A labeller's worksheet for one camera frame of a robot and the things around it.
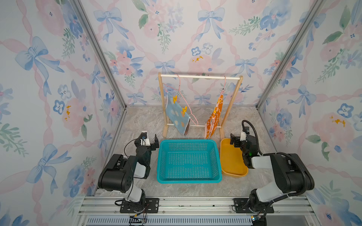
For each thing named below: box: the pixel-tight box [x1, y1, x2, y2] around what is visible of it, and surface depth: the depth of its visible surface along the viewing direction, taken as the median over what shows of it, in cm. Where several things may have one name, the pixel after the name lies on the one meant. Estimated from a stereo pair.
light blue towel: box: [165, 92, 191, 136], surface depth 104 cm
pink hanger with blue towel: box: [162, 73, 199, 136], surface depth 106 cm
